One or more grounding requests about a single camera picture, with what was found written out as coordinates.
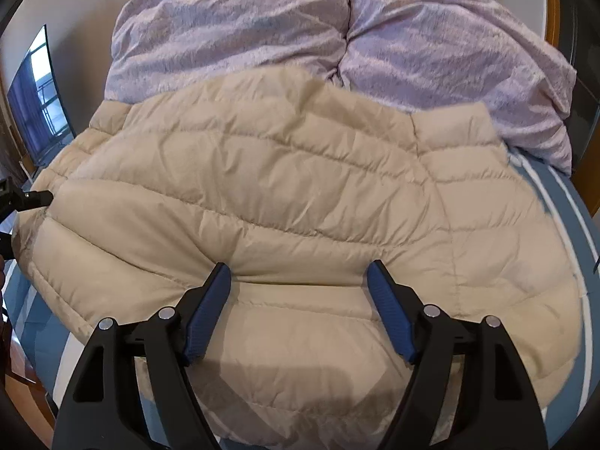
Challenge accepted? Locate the beige puffer jacket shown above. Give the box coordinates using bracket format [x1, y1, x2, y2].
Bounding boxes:
[12, 64, 584, 446]

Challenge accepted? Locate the blue striped bed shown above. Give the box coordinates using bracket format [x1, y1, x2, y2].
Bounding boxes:
[0, 147, 600, 450]

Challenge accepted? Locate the lilac floral duvet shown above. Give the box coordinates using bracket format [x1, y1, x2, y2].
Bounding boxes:
[104, 0, 578, 176]

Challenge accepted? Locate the flat screen television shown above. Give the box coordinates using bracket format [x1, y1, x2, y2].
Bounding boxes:
[6, 23, 77, 166]

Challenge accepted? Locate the dark glass-paned door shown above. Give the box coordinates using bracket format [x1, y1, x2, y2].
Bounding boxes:
[555, 0, 600, 165]

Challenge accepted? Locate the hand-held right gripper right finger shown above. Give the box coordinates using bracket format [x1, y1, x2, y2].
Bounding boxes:
[366, 259, 549, 450]

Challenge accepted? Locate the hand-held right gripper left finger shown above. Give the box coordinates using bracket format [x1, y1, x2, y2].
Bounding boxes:
[51, 262, 233, 450]

